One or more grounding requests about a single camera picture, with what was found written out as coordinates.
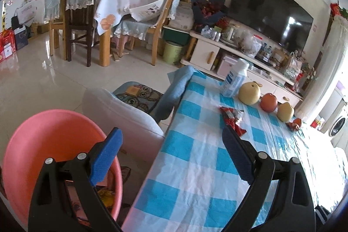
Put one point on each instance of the red apple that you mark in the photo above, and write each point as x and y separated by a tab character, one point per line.
269	103

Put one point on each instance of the dark green storage box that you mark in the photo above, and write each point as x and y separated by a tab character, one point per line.
176	35

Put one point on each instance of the white pink small box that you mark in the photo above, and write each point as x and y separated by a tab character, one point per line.
227	66

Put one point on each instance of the white bottle blue label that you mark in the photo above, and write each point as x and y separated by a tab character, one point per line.
235	78

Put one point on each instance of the pink plastic basin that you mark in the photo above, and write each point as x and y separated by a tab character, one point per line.
49	134

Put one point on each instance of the brown cardboard box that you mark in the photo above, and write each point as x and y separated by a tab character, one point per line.
278	55

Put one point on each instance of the dark wooden chair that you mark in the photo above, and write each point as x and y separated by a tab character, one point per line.
81	17

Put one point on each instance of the clear pack of small bottles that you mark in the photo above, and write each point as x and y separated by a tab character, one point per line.
210	33

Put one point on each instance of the light green trash bin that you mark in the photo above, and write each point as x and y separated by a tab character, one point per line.
173	52

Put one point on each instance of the white paper bag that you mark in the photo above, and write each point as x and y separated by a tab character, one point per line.
25	13

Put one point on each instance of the red gift bag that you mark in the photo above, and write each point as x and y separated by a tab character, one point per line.
6	45

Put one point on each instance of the lace covered air conditioner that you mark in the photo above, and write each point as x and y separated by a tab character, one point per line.
326	63

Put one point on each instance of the dark blue flower bouquet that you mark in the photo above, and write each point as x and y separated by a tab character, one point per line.
208	7

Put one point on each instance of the small red bag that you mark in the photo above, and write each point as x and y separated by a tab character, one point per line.
318	123

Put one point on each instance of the orange tangerine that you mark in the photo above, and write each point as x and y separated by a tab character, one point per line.
297	122

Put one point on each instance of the red artificial flowers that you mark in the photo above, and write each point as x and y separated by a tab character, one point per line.
338	10

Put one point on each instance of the white padded stool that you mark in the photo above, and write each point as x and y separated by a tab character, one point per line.
119	117

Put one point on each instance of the light wooden chair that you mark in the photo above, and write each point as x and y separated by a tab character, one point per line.
54	3
160	28

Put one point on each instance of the owl print cushion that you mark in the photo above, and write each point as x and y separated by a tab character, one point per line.
136	94

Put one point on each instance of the red snack wrapper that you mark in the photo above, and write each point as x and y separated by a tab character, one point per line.
231	117

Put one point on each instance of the white TV cabinet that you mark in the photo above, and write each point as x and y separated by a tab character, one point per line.
202	54

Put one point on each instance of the clear plastic bag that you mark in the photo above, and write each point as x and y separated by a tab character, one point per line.
251	45

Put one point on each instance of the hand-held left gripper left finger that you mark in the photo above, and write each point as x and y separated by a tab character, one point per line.
104	158

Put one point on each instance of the patterned gift bag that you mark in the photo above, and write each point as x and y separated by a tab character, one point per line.
293	66

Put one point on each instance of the white sack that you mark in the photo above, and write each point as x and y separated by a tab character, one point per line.
184	16

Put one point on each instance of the yellow pear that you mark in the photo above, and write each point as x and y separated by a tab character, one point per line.
249	93
285	112

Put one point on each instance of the dark blue paper bag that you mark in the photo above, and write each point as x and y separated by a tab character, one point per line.
21	39

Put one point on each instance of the white kettle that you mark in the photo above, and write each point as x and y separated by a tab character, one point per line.
231	33

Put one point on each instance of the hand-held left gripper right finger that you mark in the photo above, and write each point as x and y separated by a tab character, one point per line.
239	158

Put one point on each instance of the washing machine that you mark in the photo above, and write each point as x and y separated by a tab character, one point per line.
338	124

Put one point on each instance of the black flat television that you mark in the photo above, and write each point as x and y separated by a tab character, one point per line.
266	11

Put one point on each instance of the orange print table cloth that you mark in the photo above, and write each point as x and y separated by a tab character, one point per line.
108	9

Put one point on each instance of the small red wrapper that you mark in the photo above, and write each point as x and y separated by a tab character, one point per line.
291	126

